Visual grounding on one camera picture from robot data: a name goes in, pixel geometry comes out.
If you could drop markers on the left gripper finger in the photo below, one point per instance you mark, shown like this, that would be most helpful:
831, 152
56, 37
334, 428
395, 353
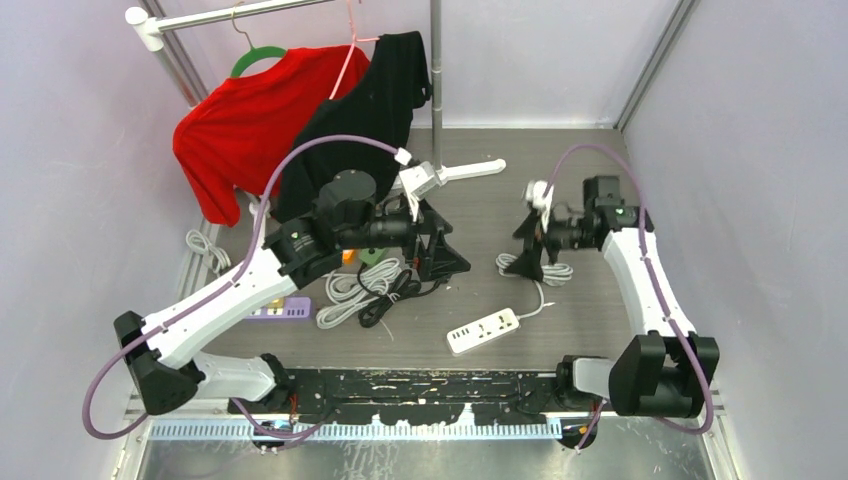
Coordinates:
437, 260
434, 222

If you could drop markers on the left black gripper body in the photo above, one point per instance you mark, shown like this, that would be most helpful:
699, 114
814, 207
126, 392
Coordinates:
412, 228

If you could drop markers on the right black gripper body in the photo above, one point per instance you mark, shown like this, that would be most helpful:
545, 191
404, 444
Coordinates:
559, 235

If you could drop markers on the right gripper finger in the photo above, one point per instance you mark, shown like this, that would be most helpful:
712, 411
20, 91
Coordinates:
527, 265
527, 229

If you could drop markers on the green power strip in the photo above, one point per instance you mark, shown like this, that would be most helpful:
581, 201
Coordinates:
372, 256

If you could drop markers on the white power strip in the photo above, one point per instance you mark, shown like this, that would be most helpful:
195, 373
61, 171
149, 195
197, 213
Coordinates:
482, 331

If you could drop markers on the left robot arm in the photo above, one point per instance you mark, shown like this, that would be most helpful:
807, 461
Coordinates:
165, 350

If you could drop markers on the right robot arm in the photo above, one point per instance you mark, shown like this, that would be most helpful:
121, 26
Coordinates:
666, 369

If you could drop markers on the orange power strip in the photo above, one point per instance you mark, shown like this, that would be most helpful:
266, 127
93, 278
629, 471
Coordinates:
349, 256

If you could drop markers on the black t-shirt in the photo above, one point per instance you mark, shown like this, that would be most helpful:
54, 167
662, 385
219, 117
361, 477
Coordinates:
380, 107

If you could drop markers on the purple power strip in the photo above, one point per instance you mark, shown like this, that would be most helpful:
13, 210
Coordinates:
296, 308

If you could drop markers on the yellow adapter on purple strip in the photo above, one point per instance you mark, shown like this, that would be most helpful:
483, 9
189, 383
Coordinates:
276, 305

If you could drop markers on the pink clothes hanger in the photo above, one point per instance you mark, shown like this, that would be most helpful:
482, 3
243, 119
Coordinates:
355, 40

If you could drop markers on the red t-shirt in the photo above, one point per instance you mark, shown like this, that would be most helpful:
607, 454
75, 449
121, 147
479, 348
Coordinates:
234, 139

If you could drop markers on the green clothes hanger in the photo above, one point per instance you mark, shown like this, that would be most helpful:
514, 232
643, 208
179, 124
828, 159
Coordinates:
254, 54

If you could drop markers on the white clothes rack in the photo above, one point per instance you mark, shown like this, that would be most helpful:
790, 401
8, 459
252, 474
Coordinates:
157, 33

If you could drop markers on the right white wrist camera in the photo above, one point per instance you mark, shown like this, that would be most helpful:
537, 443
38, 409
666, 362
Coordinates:
538, 196

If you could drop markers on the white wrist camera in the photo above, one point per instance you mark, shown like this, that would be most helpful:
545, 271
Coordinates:
416, 183
538, 196

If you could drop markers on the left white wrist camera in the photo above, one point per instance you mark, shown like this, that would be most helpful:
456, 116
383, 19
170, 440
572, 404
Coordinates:
416, 183

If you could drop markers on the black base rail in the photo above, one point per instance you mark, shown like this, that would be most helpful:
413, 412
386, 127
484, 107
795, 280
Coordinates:
424, 397

